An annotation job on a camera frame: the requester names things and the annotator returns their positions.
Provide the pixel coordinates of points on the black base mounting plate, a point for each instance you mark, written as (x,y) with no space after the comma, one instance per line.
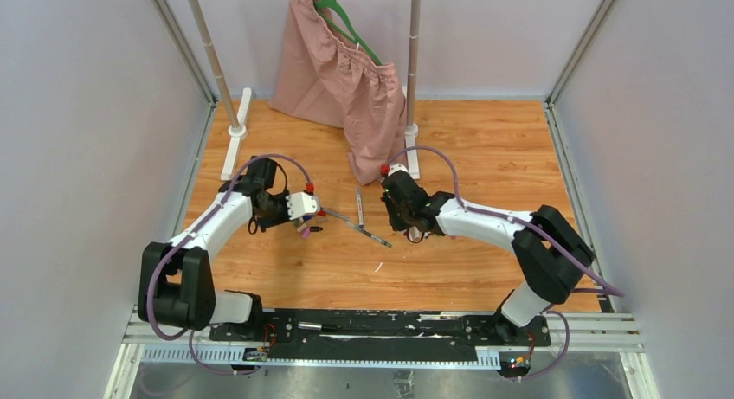
(388,336)

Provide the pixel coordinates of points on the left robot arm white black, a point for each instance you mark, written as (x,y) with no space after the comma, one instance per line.
(176,285)

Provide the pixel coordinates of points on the green clothes hanger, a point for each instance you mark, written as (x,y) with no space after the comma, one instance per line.
(348,31)

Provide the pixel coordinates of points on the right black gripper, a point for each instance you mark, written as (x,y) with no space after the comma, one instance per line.
(398,225)

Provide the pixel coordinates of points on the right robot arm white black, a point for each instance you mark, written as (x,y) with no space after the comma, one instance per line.
(551,254)

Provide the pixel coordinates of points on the right white rack foot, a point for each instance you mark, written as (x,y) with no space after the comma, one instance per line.
(411,155)

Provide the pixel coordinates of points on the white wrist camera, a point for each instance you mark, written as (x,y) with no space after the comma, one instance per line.
(302,203)
(389,169)

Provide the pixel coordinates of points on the white rack foot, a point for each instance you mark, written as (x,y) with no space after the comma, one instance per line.
(411,155)
(236,137)

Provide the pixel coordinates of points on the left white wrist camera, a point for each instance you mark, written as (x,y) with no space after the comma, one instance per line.
(302,203)

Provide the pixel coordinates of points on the pink cloth shorts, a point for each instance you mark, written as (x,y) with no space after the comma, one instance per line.
(326,79)

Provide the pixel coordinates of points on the white marker red cap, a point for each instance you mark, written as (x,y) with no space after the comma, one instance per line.
(414,235)

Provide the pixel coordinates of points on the grey pen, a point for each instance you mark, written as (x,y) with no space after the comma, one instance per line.
(360,207)

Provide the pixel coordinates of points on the right rack pole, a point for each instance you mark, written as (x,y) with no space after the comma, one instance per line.
(414,25)

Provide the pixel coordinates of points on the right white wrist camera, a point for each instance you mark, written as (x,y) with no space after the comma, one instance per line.
(389,169)

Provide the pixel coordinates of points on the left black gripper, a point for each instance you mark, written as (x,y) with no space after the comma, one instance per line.
(266,224)

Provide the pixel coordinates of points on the grey pen lying apart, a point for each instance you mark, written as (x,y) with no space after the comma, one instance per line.
(359,229)

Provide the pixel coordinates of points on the rack pole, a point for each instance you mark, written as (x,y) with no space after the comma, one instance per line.
(209,48)
(414,25)

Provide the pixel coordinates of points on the aluminium frame rail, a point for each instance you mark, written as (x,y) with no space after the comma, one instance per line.
(574,332)

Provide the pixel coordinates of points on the left rack pole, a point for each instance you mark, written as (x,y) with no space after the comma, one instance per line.
(209,48)

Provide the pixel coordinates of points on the left white rack foot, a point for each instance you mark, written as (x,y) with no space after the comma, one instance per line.
(236,137)

